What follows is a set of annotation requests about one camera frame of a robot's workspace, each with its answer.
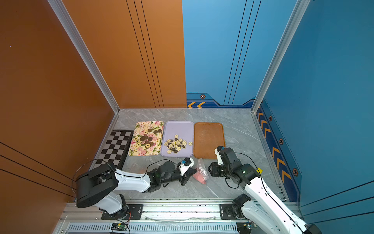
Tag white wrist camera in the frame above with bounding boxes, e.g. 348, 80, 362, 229
214, 146, 226, 166
177, 158, 194, 176

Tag lavender plastic tray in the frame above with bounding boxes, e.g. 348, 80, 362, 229
160, 121, 194, 158

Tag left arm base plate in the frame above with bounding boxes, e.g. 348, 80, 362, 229
101, 203, 143, 221

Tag poured mixed cookies pile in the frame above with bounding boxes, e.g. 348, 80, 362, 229
164, 135, 193, 155

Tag left green circuit board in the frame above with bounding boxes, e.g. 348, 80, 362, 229
111, 222, 131, 234

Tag right green circuit board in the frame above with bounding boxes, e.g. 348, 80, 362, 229
236, 222, 258, 234

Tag floral pattern tray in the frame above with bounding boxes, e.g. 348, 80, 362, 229
128, 120, 165, 157

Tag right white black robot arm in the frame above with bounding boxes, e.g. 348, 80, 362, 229
208, 146, 321, 234

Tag poured ring cookies pile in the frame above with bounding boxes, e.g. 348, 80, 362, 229
131, 125, 163, 155

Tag aluminium front rail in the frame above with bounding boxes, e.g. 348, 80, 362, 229
55, 200, 304, 226

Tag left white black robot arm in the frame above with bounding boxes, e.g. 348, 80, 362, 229
76, 158, 197, 220

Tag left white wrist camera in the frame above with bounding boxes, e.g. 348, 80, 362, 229
177, 158, 194, 176

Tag green circuit board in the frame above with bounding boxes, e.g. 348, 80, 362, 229
111, 222, 131, 234
236, 222, 258, 234

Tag brown plastic tray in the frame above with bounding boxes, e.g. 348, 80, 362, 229
193, 122, 226, 160

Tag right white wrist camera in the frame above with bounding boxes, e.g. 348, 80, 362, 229
214, 146, 226, 166

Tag black white checkerboard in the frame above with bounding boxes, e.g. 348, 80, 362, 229
90, 130, 133, 170

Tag ziploc bag pink cookies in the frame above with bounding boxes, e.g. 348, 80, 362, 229
193, 159, 209, 185

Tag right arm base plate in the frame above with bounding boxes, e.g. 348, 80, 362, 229
219, 204, 261, 220

